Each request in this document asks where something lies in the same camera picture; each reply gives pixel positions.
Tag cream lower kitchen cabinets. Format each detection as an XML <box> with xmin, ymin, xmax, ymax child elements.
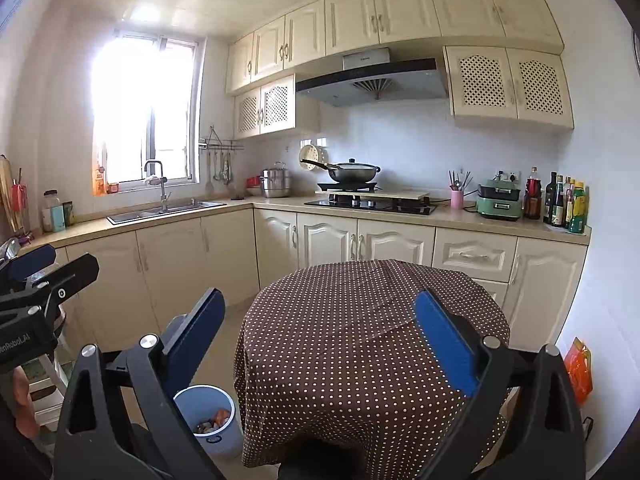
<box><xmin>39</xmin><ymin>197</ymin><xmax>590</xmax><ymax>350</ymax></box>

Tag blue trash bin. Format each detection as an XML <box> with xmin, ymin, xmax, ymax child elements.
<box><xmin>174</xmin><ymin>385</ymin><xmax>243</xmax><ymax>457</ymax></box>

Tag steel kitchen sink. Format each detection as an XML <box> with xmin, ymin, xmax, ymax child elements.
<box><xmin>107</xmin><ymin>200</ymin><xmax>224</xmax><ymax>226</ymax></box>

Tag person's left hand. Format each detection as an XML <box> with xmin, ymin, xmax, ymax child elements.
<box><xmin>12</xmin><ymin>366</ymin><xmax>40</xmax><ymax>439</ymax></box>

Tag dark patterned floor bag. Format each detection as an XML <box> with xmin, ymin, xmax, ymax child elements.
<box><xmin>582</xmin><ymin>416</ymin><xmax>594</xmax><ymax>442</ymax></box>

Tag orange plastic bag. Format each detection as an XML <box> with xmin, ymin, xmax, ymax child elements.
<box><xmin>564</xmin><ymin>338</ymin><xmax>593</xmax><ymax>406</ymax></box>

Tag teal box on counter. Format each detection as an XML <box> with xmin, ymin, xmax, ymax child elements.
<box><xmin>49</xmin><ymin>205</ymin><xmax>66</xmax><ymax>233</ymax></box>

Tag glass jar on counter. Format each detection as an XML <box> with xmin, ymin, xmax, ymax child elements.
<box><xmin>40</xmin><ymin>188</ymin><xmax>62</xmax><ymax>232</ymax></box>

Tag steel sink faucet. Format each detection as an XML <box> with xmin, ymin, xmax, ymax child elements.
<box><xmin>143</xmin><ymin>159</ymin><xmax>169</xmax><ymax>214</ymax></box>

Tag green yellow oil bottle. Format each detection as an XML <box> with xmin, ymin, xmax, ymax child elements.
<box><xmin>568</xmin><ymin>181</ymin><xmax>587</xmax><ymax>233</ymax></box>

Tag brown polka dot tablecloth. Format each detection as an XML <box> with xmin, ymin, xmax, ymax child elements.
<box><xmin>233</xmin><ymin>260</ymin><xmax>510</xmax><ymax>479</ymax></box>

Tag dark soy sauce bottle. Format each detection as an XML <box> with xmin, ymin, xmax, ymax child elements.
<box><xmin>542</xmin><ymin>171</ymin><xmax>558</xmax><ymax>224</ymax></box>

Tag green electric cooker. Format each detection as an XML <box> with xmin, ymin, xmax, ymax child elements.
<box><xmin>475</xmin><ymin>179</ymin><xmax>522</xmax><ymax>221</ymax></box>

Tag red sauce bottle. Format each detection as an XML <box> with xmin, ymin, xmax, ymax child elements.
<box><xmin>523</xmin><ymin>166</ymin><xmax>542</xmax><ymax>220</ymax></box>

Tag pink utensil holder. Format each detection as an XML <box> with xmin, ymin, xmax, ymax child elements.
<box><xmin>450</xmin><ymin>188</ymin><xmax>464</xmax><ymax>210</ymax></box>

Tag steel stock pot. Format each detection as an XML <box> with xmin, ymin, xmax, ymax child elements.
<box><xmin>260</xmin><ymin>162</ymin><xmax>292</xmax><ymax>198</ymax></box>

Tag black gas stove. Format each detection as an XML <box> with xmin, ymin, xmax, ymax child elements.
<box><xmin>306</xmin><ymin>182</ymin><xmax>437</xmax><ymax>216</ymax></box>

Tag black wok with lid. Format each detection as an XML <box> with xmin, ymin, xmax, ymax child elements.
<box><xmin>300</xmin><ymin>158</ymin><xmax>381</xmax><ymax>184</ymax></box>

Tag grey range hood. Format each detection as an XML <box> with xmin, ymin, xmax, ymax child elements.
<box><xmin>295</xmin><ymin>44</ymin><xmax>448</xmax><ymax>107</ymax></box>

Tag wall utensil rack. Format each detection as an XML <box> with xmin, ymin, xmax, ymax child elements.
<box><xmin>198</xmin><ymin>125</ymin><xmax>244</xmax><ymax>200</ymax></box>

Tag cream colander on wall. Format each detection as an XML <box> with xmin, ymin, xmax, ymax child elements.
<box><xmin>298</xmin><ymin>143</ymin><xmax>329</xmax><ymax>171</ymax></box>

